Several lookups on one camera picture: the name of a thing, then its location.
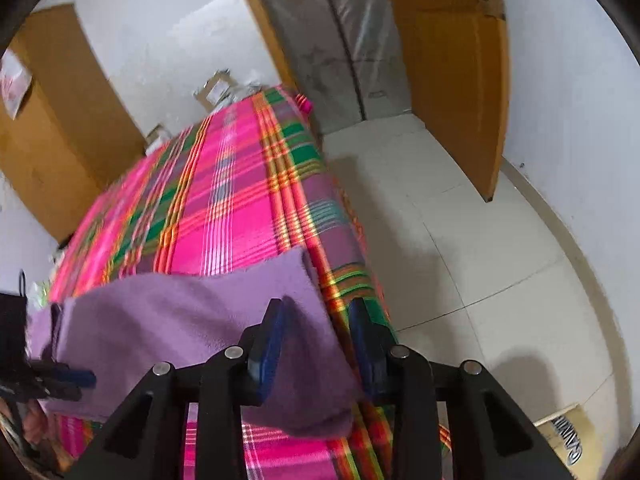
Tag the white plastic bag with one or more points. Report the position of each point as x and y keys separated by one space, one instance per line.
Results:
x=15 y=85

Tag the flat printed cardboard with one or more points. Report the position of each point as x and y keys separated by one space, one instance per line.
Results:
x=570 y=435

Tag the wooden door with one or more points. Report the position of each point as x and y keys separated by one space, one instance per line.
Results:
x=450 y=85

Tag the wooden wardrobe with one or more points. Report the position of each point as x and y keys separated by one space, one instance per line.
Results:
x=55 y=135

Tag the wooden door frame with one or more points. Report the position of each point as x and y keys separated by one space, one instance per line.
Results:
x=282 y=55

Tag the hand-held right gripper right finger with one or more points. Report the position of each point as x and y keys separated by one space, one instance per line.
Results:
x=365 y=355

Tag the pink green plaid bed sheet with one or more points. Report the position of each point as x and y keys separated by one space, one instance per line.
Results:
x=225 y=185

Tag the purple fleece garment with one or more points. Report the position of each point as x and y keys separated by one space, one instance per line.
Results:
x=175 y=320

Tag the white cardboard box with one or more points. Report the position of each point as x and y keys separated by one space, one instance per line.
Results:
x=159 y=137

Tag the plastic-wrapped grey mattress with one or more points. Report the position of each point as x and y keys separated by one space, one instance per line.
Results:
x=340 y=35

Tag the open brown cardboard box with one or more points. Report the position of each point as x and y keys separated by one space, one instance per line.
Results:
x=215 y=91

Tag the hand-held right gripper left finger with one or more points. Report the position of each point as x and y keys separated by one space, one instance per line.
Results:
x=267 y=355

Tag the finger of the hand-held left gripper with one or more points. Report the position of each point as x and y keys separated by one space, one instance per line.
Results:
x=55 y=393
x=70 y=377

